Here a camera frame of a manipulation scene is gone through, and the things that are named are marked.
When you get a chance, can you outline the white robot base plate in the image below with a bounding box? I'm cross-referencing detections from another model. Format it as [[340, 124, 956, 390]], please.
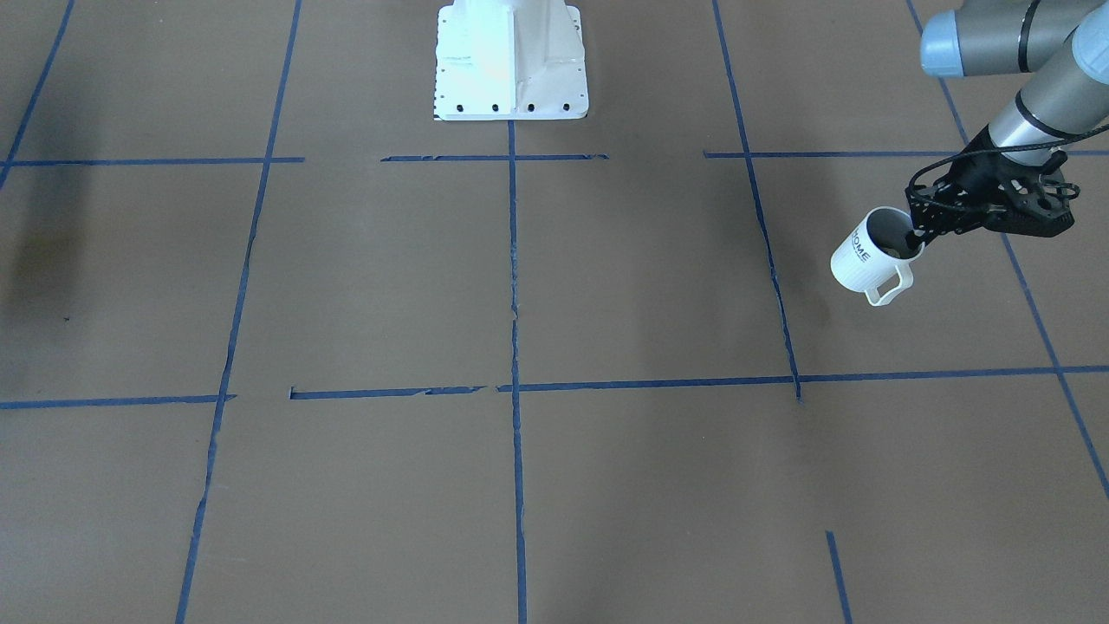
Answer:
[[433, 1, 590, 121]]

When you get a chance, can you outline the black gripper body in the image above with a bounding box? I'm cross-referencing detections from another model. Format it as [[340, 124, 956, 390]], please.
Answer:
[[940, 129, 1080, 237]]

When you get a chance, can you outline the white ribbed mug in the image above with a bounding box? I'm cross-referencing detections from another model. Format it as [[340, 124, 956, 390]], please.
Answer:
[[830, 206, 925, 307]]

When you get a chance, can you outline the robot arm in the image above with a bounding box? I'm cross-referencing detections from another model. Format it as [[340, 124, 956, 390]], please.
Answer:
[[905, 1, 1106, 248]]

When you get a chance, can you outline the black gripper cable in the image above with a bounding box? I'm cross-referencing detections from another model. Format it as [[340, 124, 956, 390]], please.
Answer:
[[907, 124, 1109, 213]]

